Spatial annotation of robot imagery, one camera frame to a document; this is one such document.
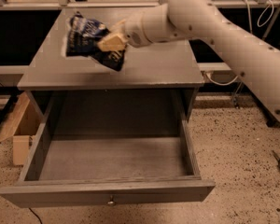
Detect grey cabinet with counter top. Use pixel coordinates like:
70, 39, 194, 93
18, 8, 203, 138

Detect black floor cable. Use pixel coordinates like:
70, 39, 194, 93
28, 207, 43, 224

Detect white cable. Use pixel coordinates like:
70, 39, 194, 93
204, 0, 274, 87

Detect grey open drawer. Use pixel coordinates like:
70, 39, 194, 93
0, 91, 215, 208

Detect grey metal rail shelf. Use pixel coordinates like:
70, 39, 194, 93
0, 63, 238, 87

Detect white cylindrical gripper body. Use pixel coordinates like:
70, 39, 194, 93
124, 4, 188, 48

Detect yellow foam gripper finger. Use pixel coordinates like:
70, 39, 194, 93
97, 20, 128, 51

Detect wooden box on floor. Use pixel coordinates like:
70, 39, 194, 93
0, 92, 40, 166

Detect blue chip bag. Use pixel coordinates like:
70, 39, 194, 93
62, 11, 126, 71

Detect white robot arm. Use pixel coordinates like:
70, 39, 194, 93
101, 0, 280, 224

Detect round metal drawer knob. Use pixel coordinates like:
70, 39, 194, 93
107, 196, 116, 206

